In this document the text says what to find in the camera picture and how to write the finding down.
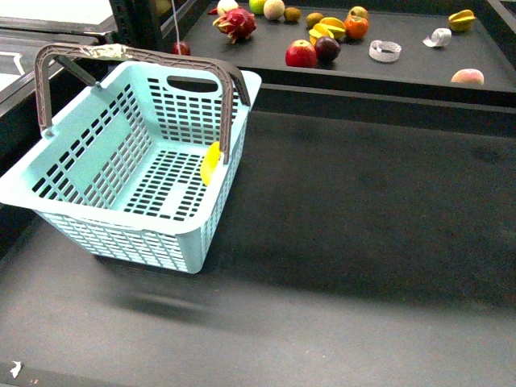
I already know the light blue plastic basket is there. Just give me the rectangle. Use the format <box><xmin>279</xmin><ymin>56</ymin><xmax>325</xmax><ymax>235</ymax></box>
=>
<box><xmin>1</xmin><ymin>44</ymin><xmax>262</xmax><ymax>273</ymax></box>

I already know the small dark red fruit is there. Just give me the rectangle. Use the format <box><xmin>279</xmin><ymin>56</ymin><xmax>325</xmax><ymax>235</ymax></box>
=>
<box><xmin>172</xmin><ymin>40</ymin><xmax>191</xmax><ymax>56</ymax></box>

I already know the brown kiwi fruit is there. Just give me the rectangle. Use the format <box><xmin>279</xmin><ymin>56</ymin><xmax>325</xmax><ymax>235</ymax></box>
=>
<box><xmin>283</xmin><ymin>6</ymin><xmax>302</xmax><ymax>23</ymax></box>
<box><xmin>306</xmin><ymin>12</ymin><xmax>324</xmax><ymax>29</ymax></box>

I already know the pink dragon fruit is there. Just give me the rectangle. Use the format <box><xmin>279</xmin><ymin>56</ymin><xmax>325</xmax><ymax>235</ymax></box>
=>
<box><xmin>212</xmin><ymin>8</ymin><xmax>257</xmax><ymax>44</ymax></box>

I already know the green apple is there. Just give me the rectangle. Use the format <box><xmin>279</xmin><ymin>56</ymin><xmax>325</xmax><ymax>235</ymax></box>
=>
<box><xmin>248</xmin><ymin>0</ymin><xmax>266</xmax><ymax>15</ymax></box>

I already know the dark purple plum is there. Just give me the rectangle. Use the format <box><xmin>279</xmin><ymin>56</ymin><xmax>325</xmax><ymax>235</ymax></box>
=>
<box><xmin>314</xmin><ymin>36</ymin><xmax>341</xmax><ymax>64</ymax></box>

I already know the red apple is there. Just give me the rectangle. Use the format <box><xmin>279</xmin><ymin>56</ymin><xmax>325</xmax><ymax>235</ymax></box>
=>
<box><xmin>285</xmin><ymin>40</ymin><xmax>318</xmax><ymax>69</ymax></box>

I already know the beige cantaloupe melon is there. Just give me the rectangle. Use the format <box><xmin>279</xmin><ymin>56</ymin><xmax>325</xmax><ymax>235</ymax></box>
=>
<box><xmin>263</xmin><ymin>0</ymin><xmax>285</xmax><ymax>20</ymax></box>

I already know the orange persimmon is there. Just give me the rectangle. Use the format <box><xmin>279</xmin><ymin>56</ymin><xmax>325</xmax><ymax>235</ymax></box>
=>
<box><xmin>344</xmin><ymin>16</ymin><xmax>369</xmax><ymax>40</ymax></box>

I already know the sliced yellow starfruit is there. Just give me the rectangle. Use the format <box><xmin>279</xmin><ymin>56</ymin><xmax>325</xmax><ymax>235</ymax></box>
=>
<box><xmin>309</xmin><ymin>17</ymin><xmax>346</xmax><ymax>45</ymax></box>

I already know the white hanging cable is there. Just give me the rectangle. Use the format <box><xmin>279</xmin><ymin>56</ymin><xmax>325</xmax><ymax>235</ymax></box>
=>
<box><xmin>171</xmin><ymin>0</ymin><xmax>182</xmax><ymax>56</ymax></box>

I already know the pink peach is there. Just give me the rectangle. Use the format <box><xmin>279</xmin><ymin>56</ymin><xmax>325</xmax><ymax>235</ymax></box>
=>
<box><xmin>451</xmin><ymin>69</ymin><xmax>485</xmax><ymax>85</ymax></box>

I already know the clear tape ring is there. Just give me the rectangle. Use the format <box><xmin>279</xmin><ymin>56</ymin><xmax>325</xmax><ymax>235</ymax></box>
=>
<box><xmin>368</xmin><ymin>40</ymin><xmax>402</xmax><ymax>64</ymax></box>

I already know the whole yellow starfruit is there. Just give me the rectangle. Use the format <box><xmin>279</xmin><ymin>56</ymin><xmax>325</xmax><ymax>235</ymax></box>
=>
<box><xmin>448</xmin><ymin>9</ymin><xmax>476</xmax><ymax>32</ymax></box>

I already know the white round fruit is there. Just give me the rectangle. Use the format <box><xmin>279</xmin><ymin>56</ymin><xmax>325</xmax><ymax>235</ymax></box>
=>
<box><xmin>216</xmin><ymin>0</ymin><xmax>239</xmax><ymax>16</ymax></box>

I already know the black fruit display tray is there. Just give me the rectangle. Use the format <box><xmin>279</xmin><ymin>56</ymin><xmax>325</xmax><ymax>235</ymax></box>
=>
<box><xmin>182</xmin><ymin>1</ymin><xmax>515</xmax><ymax>108</ymax></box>

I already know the small white tape roll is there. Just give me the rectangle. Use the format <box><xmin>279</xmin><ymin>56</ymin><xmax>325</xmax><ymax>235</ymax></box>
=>
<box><xmin>422</xmin><ymin>28</ymin><xmax>452</xmax><ymax>48</ymax></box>

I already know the white paper scrap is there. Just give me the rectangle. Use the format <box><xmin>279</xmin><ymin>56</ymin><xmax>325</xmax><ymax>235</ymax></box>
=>
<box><xmin>10</xmin><ymin>360</ymin><xmax>23</xmax><ymax>379</ymax></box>

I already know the yellow mango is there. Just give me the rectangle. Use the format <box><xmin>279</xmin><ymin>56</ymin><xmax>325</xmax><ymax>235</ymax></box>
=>
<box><xmin>200</xmin><ymin>141</ymin><xmax>222</xmax><ymax>185</ymax></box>

